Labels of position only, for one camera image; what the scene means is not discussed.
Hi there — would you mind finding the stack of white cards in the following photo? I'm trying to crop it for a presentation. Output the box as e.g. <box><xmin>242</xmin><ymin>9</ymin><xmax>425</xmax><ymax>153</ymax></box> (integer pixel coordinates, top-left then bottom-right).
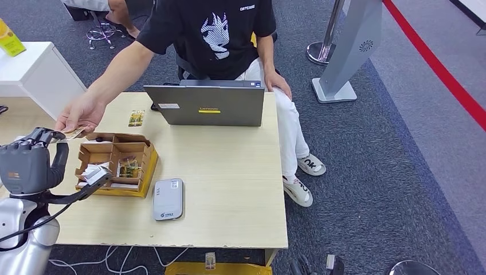
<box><xmin>81</xmin><ymin>163</ymin><xmax>111</xmax><ymax>182</ymax></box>

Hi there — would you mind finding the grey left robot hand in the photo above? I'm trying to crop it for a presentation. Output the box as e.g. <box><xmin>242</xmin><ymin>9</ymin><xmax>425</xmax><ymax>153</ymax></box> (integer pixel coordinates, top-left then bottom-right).
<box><xmin>0</xmin><ymin>127</ymin><xmax>70</xmax><ymax>196</ymax></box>

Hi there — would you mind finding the white counter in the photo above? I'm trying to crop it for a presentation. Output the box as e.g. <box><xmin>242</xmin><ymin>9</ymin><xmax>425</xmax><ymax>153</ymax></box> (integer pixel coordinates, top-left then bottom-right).
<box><xmin>0</xmin><ymin>41</ymin><xmax>87</xmax><ymax>121</ymax></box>

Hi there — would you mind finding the cardboard organizer box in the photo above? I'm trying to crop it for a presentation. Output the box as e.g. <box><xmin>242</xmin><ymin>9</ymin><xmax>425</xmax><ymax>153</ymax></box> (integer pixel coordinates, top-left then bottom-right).
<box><xmin>75</xmin><ymin>132</ymin><xmax>159</xmax><ymax>198</ymax></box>

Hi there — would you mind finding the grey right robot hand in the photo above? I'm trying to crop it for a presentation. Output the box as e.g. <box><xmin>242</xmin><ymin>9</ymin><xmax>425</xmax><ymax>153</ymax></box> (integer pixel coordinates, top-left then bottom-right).
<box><xmin>290</xmin><ymin>254</ymin><xmax>318</xmax><ymax>275</ymax></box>

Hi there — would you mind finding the grey card reader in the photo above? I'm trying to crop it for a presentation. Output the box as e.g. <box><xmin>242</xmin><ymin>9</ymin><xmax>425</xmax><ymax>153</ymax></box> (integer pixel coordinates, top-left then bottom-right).
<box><xmin>152</xmin><ymin>178</ymin><xmax>185</xmax><ymax>222</ymax></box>

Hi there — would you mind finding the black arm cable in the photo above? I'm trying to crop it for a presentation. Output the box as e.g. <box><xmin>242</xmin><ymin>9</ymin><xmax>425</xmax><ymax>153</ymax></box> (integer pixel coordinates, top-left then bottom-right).
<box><xmin>0</xmin><ymin>203</ymin><xmax>75</xmax><ymax>252</ymax></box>

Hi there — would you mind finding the person's left hand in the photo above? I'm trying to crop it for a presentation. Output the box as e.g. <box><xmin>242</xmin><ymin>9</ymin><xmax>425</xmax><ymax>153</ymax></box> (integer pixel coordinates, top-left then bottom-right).
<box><xmin>264</xmin><ymin>70</ymin><xmax>293</xmax><ymax>100</ymax></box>

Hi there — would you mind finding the yellow green carton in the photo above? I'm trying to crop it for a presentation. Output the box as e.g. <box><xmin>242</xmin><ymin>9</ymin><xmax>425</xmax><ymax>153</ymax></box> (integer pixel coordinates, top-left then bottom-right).
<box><xmin>0</xmin><ymin>18</ymin><xmax>26</xmax><ymax>58</ymax></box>

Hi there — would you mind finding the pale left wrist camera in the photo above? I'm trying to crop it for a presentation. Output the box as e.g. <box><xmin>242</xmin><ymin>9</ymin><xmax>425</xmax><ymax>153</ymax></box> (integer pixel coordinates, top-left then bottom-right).
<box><xmin>85</xmin><ymin>167</ymin><xmax>113</xmax><ymax>187</ymax></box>

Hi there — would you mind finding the chrome stool base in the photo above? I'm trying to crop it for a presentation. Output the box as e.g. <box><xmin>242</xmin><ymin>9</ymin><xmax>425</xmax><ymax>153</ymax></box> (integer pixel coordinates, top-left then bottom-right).
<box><xmin>86</xmin><ymin>15</ymin><xmax>126</xmax><ymax>50</ymax></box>

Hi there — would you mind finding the stack of yellow cards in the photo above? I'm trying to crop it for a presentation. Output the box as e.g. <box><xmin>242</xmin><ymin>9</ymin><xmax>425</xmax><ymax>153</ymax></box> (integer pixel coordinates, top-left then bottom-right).
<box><xmin>117</xmin><ymin>157</ymin><xmax>143</xmax><ymax>179</ymax></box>

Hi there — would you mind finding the grey kiosk stand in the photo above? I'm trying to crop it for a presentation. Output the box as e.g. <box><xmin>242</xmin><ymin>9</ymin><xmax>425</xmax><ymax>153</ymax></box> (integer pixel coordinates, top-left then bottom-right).
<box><xmin>311</xmin><ymin>0</ymin><xmax>383</xmax><ymax>104</ymax></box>

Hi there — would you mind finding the yellow forest print ID card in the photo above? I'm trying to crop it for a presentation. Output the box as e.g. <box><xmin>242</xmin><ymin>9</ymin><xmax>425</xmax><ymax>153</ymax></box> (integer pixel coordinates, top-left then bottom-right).
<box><xmin>128</xmin><ymin>109</ymin><xmax>146</xmax><ymax>128</ymax></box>

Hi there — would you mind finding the person in background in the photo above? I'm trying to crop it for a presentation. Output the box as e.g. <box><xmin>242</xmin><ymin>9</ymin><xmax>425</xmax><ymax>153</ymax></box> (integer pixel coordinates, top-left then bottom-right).
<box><xmin>60</xmin><ymin>0</ymin><xmax>155</xmax><ymax>40</ymax></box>

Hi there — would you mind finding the grey laptop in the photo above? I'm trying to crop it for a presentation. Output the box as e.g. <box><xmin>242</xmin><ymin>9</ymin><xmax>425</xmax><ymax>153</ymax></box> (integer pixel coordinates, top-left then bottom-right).
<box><xmin>143</xmin><ymin>80</ymin><xmax>265</xmax><ymax>128</ymax></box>

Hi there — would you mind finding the black camera bracket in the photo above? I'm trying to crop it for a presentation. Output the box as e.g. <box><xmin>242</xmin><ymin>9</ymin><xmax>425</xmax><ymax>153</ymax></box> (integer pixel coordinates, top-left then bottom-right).
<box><xmin>9</xmin><ymin>176</ymin><xmax>114</xmax><ymax>206</ymax></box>

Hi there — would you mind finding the chrome stanchion post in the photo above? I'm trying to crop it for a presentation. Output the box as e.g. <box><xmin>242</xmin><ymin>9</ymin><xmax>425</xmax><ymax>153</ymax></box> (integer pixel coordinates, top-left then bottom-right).
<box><xmin>305</xmin><ymin>0</ymin><xmax>346</xmax><ymax>66</ymax></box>

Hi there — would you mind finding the round grey base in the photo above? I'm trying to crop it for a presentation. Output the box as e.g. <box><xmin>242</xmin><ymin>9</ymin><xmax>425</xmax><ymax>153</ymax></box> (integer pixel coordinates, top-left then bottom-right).
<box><xmin>387</xmin><ymin>260</ymin><xmax>441</xmax><ymax>275</ymax></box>

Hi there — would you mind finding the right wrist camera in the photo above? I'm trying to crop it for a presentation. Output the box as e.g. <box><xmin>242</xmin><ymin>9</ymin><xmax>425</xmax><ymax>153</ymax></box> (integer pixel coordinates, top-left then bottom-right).
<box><xmin>326</xmin><ymin>254</ymin><xmax>345</xmax><ymax>275</ymax></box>

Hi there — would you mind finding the person's right hand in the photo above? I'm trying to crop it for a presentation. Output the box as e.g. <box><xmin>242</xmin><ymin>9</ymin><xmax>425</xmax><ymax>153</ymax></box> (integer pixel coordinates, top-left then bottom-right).
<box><xmin>54</xmin><ymin>91</ymin><xmax>108</xmax><ymax>138</ymax></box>

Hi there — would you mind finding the white sandal shoe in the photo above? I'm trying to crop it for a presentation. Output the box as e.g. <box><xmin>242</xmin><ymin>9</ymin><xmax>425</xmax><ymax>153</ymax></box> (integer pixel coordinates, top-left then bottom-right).
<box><xmin>297</xmin><ymin>154</ymin><xmax>327</xmax><ymax>177</ymax></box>
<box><xmin>283</xmin><ymin>176</ymin><xmax>314</xmax><ymax>208</ymax></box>

